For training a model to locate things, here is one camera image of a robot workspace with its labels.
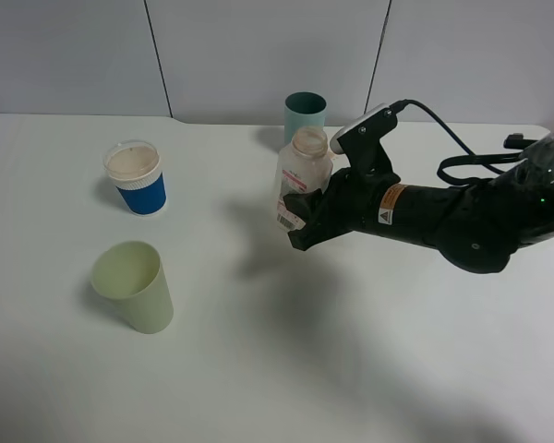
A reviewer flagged pale green plastic cup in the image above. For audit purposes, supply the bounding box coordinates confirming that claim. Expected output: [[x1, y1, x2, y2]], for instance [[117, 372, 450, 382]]
[[90, 241, 174, 334]]

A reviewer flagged blue ribbed paper cup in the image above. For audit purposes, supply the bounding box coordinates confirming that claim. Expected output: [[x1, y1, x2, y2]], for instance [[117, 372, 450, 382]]
[[103, 140, 167, 216]]

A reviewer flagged clear plastic drink bottle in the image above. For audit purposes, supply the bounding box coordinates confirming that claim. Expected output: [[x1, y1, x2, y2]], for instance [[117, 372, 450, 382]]
[[273, 126, 333, 232]]

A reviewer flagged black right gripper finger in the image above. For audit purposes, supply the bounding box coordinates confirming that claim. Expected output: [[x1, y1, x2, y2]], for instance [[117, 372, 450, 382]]
[[283, 189, 337, 251]]

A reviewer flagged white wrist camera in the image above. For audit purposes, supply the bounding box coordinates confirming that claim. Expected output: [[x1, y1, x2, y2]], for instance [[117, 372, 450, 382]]
[[330, 104, 398, 175]]

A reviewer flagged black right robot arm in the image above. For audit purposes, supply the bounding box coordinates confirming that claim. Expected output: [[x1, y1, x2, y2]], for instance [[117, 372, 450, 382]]
[[283, 134, 554, 274]]

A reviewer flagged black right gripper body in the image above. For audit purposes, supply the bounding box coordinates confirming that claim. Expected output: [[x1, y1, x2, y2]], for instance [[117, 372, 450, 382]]
[[313, 168, 401, 245]]

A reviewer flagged teal plastic cup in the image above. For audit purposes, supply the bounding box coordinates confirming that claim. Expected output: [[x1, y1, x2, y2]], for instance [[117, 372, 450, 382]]
[[284, 91, 327, 145]]

